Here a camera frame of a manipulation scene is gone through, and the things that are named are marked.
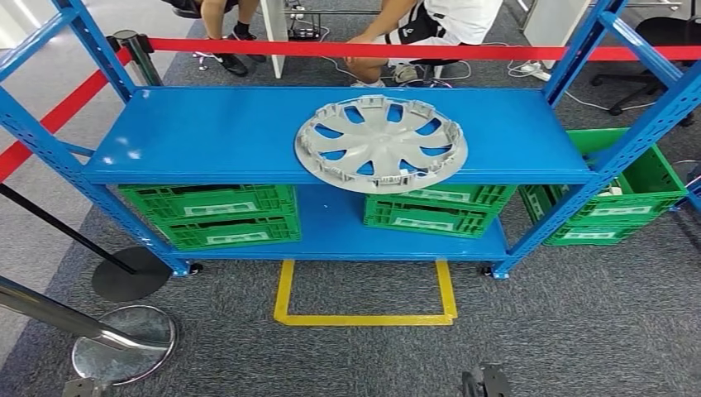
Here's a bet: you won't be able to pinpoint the white desk panel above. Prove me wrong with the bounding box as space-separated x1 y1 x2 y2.
259 0 300 80
522 0 593 70

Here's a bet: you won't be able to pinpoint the person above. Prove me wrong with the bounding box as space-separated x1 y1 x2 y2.
343 0 504 89
160 0 269 77

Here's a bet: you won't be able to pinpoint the white cable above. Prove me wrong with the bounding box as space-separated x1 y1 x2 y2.
506 56 660 114

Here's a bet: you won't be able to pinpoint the chrome round base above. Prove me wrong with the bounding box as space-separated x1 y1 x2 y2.
670 159 701 191

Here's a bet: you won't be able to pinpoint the white power strip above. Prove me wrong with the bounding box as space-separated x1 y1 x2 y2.
519 61 552 83

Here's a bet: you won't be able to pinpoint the grey wheel cover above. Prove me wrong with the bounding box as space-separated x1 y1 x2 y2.
293 93 470 196

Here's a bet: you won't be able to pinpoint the chrome stool base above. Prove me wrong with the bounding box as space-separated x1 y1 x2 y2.
404 62 456 89

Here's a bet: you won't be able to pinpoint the black office chair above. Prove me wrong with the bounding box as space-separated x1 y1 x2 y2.
590 16 701 128

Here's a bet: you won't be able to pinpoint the black wire basket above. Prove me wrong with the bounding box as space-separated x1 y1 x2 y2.
287 2 322 41

